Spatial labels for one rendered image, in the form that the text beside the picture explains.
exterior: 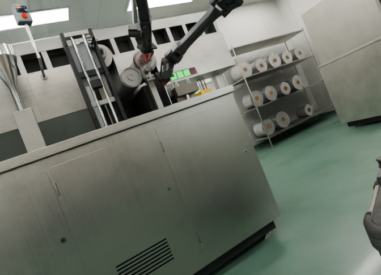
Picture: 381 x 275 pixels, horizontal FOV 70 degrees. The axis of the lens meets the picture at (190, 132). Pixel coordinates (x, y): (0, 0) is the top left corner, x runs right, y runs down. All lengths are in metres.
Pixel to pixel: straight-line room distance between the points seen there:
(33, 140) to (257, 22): 5.36
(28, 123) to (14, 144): 0.30
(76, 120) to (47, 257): 0.91
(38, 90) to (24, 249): 1.01
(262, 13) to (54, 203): 5.86
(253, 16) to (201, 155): 5.13
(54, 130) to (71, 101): 0.21
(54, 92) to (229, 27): 4.40
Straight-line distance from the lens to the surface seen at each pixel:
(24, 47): 2.07
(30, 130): 1.63
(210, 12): 1.48
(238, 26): 5.94
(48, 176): 1.27
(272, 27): 6.50
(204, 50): 2.34
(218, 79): 2.49
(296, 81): 5.66
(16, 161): 1.26
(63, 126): 1.89
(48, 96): 1.94
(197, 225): 1.41
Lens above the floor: 0.73
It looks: level
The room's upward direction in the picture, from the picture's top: 22 degrees counter-clockwise
